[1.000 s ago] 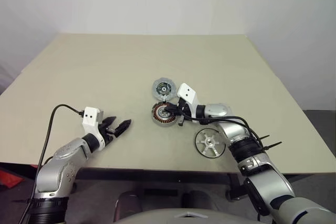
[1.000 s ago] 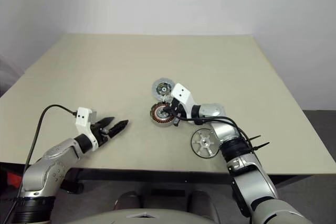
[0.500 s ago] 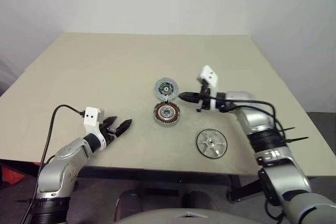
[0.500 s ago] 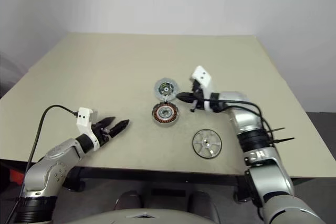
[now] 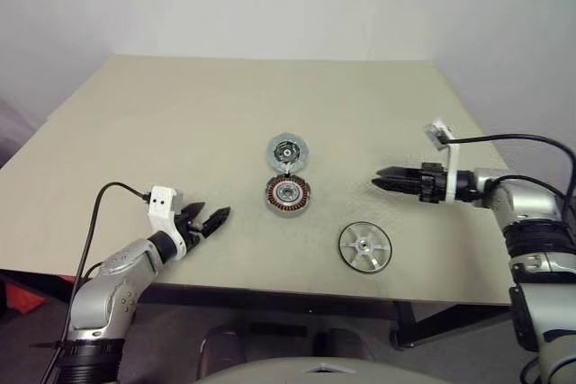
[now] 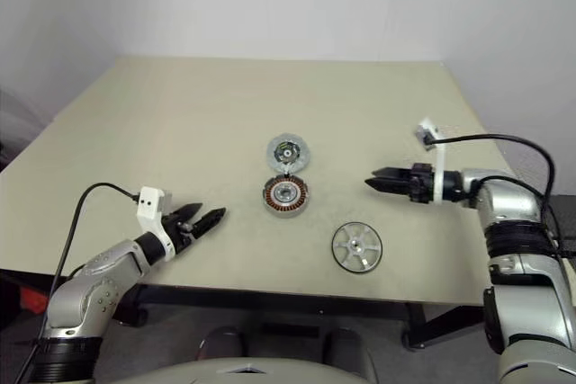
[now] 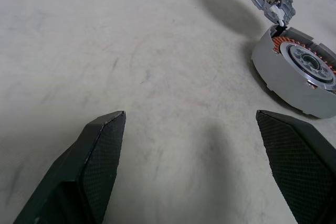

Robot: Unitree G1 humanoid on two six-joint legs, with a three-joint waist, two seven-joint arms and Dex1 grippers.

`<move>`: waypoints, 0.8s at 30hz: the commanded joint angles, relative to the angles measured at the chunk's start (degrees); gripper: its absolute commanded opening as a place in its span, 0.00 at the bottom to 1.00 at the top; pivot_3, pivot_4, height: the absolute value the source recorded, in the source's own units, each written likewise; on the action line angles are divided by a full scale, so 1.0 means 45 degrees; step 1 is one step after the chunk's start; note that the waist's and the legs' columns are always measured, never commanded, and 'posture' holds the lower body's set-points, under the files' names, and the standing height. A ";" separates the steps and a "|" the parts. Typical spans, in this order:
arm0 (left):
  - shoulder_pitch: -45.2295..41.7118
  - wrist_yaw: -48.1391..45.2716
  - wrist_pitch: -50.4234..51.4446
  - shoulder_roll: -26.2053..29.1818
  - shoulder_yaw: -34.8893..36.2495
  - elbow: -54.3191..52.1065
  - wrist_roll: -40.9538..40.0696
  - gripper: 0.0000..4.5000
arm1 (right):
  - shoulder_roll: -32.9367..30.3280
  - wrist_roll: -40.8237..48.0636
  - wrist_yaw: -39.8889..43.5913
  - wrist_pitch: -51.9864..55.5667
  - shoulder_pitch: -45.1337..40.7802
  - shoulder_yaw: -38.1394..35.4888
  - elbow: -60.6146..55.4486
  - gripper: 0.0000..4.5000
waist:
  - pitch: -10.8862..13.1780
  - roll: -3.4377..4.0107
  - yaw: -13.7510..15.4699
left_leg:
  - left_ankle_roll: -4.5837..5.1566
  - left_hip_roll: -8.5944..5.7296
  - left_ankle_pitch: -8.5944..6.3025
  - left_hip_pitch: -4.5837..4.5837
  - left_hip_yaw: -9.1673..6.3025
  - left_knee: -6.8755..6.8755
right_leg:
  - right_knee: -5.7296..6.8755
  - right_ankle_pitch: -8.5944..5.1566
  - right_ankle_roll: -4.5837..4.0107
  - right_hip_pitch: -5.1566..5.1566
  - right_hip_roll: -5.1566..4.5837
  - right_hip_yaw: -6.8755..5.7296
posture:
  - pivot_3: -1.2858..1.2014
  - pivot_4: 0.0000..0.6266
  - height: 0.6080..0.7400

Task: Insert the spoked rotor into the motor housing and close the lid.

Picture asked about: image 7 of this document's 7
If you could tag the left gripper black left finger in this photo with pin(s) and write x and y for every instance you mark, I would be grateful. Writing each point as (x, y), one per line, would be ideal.
(97, 161)

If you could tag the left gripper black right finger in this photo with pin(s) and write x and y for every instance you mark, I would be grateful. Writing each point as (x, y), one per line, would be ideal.
(296, 161)

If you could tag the grey round tape roll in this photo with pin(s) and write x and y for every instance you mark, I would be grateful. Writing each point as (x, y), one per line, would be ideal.
(275, 74)

